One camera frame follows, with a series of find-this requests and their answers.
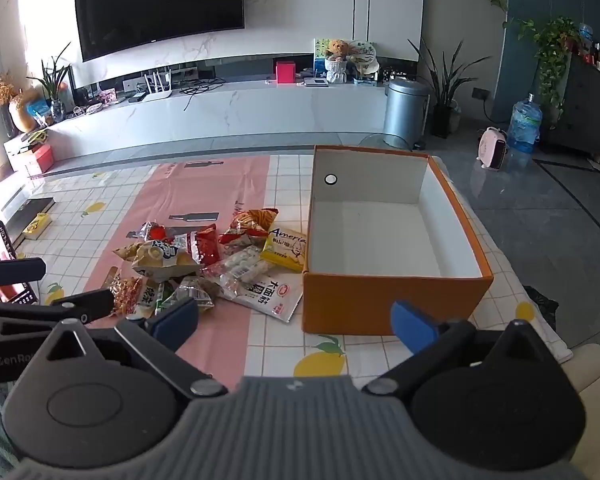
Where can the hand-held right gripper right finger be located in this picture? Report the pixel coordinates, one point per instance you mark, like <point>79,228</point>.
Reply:
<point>410,322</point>

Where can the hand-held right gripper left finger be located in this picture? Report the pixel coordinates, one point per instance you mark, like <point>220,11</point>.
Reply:
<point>172,322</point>

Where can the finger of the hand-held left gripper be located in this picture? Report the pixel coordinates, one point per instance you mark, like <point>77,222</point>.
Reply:
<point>80,305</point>
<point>17,270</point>

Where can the orange cardboard box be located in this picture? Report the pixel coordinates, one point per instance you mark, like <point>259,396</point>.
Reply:
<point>395,305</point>

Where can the green snack packet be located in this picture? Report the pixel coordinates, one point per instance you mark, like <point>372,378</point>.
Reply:
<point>147,300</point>

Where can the brown snack packet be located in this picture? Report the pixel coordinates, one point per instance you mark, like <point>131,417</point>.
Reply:
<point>195,290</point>

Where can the small orange snack packet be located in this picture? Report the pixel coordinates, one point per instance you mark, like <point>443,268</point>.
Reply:
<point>126,295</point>

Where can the beige snack bag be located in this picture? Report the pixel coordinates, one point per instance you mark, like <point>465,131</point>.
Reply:
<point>162,257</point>

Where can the tan snack packet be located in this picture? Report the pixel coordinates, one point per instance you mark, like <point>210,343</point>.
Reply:
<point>126,251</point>

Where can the clear packet of white balls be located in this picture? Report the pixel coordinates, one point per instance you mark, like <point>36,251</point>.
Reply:
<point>240,265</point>

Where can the clear red snack packet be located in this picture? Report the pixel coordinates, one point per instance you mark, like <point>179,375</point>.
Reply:
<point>152,232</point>

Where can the white packet with red label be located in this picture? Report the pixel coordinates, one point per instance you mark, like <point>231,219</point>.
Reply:
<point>272,297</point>

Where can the orange striped chips packet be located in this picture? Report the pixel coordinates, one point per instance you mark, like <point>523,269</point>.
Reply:
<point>252,221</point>

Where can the yellow snack packet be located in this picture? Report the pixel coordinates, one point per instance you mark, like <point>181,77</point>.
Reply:
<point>285,250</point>

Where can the small yellow box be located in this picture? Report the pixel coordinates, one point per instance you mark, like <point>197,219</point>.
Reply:
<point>35,225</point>

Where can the dark flat box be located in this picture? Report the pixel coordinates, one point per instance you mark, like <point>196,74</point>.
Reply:
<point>32,207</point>

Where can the red storage box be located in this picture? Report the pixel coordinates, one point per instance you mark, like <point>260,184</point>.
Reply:
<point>37,159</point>

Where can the black bag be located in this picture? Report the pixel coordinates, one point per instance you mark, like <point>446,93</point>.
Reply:
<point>540,301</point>

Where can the vase of dried orange flowers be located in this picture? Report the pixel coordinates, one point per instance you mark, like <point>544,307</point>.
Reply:
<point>20,110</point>

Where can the cream cushion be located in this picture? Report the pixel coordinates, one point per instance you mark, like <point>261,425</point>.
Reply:
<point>587,365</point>

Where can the round glass table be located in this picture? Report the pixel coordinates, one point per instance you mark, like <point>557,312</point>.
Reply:
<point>375,139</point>

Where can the green plant in glass vase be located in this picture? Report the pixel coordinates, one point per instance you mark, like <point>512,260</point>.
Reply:
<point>55,85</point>

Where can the pink space heater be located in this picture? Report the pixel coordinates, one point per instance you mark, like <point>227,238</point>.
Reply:
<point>492,150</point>

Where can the potted snake plant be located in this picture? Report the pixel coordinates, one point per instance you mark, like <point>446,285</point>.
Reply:
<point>445,117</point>

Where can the white marble television console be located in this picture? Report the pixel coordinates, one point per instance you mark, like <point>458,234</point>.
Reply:
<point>205,115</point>

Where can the silver trash can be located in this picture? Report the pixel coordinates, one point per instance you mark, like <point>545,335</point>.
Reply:
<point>405,110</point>

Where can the white router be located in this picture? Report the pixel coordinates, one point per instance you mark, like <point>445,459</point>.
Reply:
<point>157,94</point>

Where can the blue water bottle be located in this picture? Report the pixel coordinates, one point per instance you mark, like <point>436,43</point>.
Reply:
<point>524,127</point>

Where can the round paper fan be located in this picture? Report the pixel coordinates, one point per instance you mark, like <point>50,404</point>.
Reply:
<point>365,54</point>

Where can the red cube box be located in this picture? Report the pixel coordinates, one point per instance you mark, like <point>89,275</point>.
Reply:
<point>285,72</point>

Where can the teddy bear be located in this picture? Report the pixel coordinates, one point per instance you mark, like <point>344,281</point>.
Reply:
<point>337,57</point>

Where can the dark drawer cabinet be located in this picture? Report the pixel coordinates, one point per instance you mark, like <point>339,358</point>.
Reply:
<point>587,105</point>

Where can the green picture card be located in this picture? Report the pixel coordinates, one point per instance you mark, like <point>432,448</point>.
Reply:
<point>321,52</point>

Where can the black flat television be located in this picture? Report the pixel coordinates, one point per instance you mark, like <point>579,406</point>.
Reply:
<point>155,5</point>

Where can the trailing pothos plant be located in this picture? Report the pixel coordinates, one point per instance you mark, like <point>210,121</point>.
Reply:
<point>552,45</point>

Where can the wall socket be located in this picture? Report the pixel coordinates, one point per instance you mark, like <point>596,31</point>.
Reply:
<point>481,93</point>

